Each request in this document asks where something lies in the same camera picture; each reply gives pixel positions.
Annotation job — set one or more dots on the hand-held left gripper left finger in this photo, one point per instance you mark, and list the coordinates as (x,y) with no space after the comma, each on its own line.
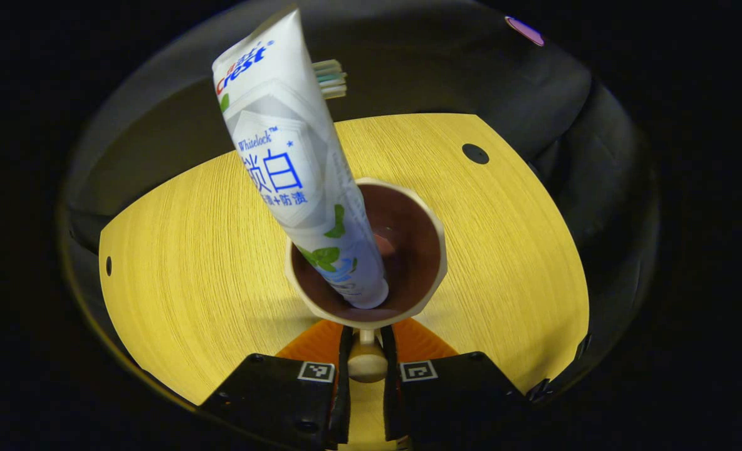
(271,394)

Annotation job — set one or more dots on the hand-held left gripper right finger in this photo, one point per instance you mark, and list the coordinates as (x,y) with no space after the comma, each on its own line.
(459,394)

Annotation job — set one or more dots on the beige cup with brown inside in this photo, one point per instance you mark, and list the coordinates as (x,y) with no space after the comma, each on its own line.
(408,238)

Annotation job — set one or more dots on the white toothpaste tube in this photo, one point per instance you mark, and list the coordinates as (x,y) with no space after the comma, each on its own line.
(283,144)

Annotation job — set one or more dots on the light green toothbrush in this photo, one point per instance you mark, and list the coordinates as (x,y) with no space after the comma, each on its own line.
(330,78)

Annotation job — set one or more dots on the black backdrop cloth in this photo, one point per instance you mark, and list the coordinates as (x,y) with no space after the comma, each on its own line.
(408,62)

